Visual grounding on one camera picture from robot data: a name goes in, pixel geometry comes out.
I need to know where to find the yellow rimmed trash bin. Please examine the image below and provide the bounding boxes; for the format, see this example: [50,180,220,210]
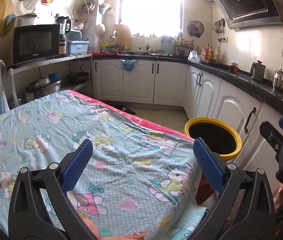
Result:
[183,117,242,161]

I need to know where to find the person's left hand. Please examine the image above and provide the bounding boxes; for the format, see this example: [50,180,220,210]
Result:
[80,214,152,239]

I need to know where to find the black granite countertop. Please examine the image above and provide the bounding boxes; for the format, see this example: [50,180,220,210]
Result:
[92,52,283,128]

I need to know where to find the steel teapot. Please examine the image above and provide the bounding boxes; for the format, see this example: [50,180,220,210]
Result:
[272,69,283,93]

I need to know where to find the grey electric kettle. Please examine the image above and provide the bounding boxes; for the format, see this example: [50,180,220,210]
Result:
[250,60,266,82]

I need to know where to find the hello kitty tablecloth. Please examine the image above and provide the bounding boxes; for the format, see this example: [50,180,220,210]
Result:
[0,92,206,239]

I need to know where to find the sauce bottles group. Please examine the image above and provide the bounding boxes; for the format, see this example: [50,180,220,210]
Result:
[201,44,220,62]

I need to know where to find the steel pots on shelf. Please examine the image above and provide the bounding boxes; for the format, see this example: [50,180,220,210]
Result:
[22,73,61,102]

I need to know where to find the range hood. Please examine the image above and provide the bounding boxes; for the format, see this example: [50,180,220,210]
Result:
[213,0,283,30]

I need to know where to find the metal shelf rack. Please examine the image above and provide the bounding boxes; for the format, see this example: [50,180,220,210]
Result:
[3,53,93,108]

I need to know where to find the black frying pan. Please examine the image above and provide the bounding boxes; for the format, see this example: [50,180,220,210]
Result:
[66,72,89,84]

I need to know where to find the blue hanging basket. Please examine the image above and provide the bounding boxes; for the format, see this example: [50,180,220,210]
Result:
[120,59,136,72]

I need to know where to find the blue dish rack box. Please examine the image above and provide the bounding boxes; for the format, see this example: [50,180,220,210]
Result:
[67,40,89,54]

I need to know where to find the black microwave oven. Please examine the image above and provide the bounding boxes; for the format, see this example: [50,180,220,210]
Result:
[12,24,60,65]

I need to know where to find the wooden cutting board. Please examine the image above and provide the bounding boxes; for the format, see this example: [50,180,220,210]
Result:
[113,24,131,49]

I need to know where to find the black blender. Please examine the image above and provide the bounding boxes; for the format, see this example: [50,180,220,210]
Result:
[55,16,71,55]

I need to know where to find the wall mounted small fan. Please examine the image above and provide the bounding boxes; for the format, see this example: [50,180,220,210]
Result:
[187,20,205,37]

